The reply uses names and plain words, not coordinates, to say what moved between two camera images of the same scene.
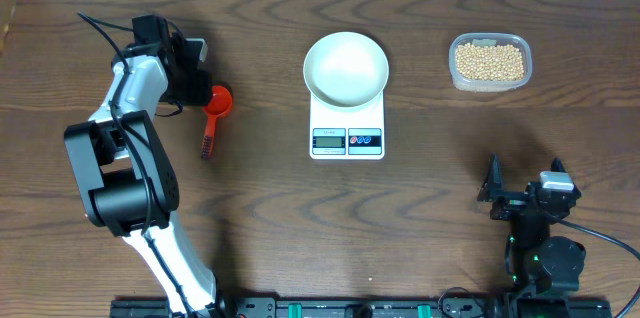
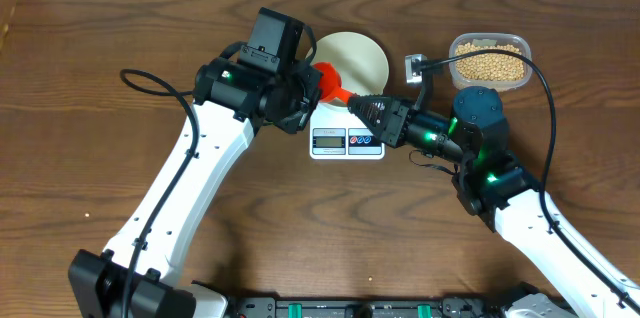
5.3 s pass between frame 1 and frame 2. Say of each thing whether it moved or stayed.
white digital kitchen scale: stayed
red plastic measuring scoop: moved
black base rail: stayed
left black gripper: moved
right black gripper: moved
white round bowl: stayed
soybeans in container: stayed
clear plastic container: stayed
